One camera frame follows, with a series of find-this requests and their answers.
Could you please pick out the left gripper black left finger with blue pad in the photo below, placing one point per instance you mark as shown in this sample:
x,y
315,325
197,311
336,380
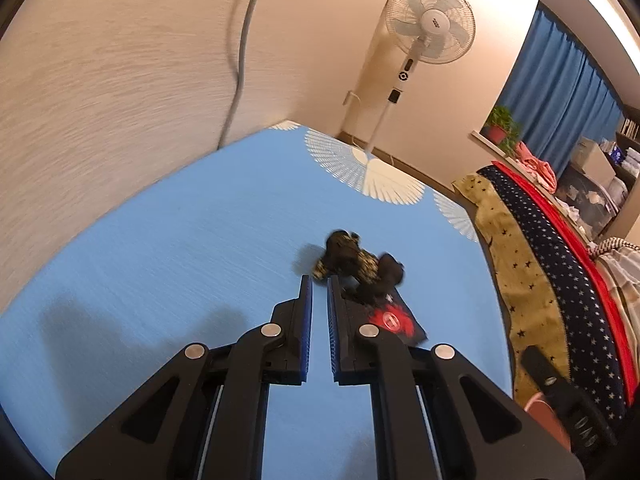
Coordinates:
x,y
203,414

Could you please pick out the white standing fan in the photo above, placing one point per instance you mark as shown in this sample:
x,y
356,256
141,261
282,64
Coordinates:
x,y
433,32

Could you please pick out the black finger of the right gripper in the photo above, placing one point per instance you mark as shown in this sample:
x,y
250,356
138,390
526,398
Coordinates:
x,y
539,368

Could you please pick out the potted green plant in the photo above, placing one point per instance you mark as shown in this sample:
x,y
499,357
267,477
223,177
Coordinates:
x,y
502,130

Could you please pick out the clear storage box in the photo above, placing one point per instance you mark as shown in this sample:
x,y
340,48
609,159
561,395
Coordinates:
x,y
595,209

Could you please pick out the black red snack packet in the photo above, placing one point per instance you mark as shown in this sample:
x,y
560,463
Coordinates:
x,y
391,313

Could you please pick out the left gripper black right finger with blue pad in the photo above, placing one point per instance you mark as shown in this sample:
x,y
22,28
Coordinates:
x,y
435,414

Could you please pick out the star patterned quilt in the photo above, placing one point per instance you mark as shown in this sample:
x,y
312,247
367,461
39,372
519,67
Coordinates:
x,y
555,296

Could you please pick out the white cardboard box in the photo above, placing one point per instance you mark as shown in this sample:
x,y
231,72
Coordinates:
x,y
589,159

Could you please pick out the pink clothes pile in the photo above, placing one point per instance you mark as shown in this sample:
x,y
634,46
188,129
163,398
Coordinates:
x,y
538,169

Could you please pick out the grey striped cloth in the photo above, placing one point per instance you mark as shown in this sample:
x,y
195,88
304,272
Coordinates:
x,y
618,262

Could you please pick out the black patterned scrunchie cloth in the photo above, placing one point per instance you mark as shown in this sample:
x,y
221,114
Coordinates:
x,y
366,278

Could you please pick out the pink round bin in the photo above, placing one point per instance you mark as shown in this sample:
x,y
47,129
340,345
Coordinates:
x,y
540,410

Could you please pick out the dark bookshelf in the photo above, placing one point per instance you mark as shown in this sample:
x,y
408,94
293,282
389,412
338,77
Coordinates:
x,y
627,139

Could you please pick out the blue curtain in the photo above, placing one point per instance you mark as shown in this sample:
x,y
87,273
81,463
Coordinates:
x,y
558,94

